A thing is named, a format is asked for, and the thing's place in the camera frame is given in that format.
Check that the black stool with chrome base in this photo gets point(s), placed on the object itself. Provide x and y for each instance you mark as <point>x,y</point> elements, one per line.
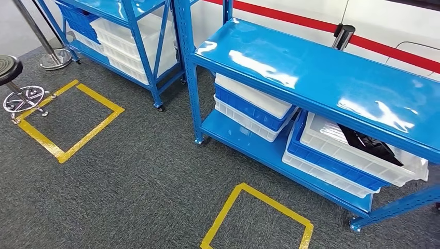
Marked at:
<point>8,67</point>

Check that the yellow floor tape square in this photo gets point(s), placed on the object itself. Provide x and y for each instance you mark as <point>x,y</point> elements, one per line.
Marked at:
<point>268,202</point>
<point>89,130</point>

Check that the white car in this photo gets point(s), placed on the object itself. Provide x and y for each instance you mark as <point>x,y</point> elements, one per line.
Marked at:
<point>378,20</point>

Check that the black curved plastic part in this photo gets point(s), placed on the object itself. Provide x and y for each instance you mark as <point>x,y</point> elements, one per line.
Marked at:
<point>367,142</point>

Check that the blue metal shelf rack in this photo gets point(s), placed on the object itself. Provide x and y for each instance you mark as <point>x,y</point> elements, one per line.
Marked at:
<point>309,68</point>
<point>103,8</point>

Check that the chrome stanchion with round base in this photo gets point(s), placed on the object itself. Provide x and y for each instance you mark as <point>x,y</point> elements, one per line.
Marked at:
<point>56,60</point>

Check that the white plastic crate stack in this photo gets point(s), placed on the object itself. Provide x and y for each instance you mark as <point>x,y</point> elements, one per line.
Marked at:
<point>120,34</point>

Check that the black stanchion post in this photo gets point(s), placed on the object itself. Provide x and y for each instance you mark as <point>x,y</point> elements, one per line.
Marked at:
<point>342,37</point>

